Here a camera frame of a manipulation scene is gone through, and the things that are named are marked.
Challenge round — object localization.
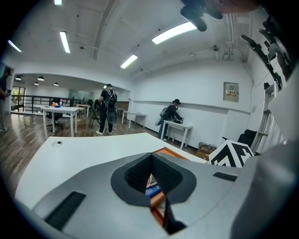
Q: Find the white metal rack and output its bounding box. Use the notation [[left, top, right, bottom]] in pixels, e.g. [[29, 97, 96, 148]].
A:
[[251, 84, 278, 152]]

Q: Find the black head camera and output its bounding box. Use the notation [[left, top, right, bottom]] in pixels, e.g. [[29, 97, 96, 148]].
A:
[[179, 0, 224, 32]]

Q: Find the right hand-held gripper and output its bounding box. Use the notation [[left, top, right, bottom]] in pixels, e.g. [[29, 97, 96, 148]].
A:
[[207, 139, 256, 169]]

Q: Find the orange storage box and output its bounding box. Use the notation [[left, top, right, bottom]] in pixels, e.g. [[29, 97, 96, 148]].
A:
[[153, 147, 190, 161]]

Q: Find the black office chair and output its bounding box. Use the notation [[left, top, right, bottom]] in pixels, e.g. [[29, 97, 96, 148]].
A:
[[237, 129, 257, 148], [45, 98, 64, 133]]

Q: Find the black harness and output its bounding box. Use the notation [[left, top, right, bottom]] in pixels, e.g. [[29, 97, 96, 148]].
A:
[[240, 14, 292, 91]]

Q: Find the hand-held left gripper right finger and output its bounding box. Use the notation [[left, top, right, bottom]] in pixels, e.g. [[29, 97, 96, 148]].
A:
[[151, 153, 245, 236]]

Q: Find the blue packet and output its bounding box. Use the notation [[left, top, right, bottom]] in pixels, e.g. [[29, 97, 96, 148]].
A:
[[145, 184, 162, 198]]

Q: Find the person's head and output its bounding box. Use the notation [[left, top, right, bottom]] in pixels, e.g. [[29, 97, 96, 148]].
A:
[[214, 0, 260, 14]]

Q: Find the black railing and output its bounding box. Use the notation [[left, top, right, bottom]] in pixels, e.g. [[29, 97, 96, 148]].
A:
[[10, 94, 85, 112]]

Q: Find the white desk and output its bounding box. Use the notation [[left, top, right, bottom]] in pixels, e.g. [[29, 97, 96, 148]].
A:
[[162, 120, 193, 150], [76, 104, 91, 117], [41, 106, 85, 138], [121, 111, 148, 129]]

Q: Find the cardboard box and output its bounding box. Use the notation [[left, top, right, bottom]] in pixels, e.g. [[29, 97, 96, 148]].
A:
[[196, 142, 218, 161]]

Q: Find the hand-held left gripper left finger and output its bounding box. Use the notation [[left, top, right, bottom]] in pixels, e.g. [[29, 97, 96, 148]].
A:
[[32, 152, 168, 239]]

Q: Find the black folding chair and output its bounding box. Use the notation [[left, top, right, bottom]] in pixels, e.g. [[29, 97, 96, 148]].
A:
[[90, 108, 101, 129]]

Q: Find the grey electrical panel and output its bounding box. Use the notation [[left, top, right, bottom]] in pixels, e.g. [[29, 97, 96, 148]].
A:
[[223, 81, 240, 103]]

